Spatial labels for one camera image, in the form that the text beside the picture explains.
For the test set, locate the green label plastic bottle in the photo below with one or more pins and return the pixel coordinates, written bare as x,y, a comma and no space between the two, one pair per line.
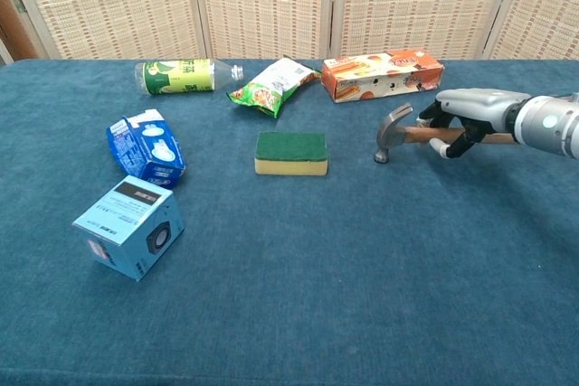
176,76

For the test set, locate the green white snack bag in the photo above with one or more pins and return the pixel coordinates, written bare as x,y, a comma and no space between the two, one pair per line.
271,87

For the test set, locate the blue table cloth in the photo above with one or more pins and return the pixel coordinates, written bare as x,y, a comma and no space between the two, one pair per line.
316,268

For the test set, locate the brown wooden door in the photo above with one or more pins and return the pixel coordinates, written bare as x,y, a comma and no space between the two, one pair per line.
16,29

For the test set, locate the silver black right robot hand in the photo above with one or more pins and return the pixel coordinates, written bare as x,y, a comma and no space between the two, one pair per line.
479,108

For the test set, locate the dark blue white carton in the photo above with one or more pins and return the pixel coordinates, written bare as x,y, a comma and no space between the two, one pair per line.
149,151

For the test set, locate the light blue speaker box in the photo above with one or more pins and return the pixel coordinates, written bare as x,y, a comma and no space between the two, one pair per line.
126,223

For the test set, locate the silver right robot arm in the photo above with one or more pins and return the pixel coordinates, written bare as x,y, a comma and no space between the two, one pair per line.
547,124

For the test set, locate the green yellow sponge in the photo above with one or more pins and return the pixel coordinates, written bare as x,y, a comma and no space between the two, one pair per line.
291,151

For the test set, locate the woven folding screen panel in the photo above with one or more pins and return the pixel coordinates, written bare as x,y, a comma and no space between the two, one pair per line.
547,11
113,2
420,2
262,2

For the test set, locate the orange snack box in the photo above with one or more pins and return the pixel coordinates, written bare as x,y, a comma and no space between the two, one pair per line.
380,74

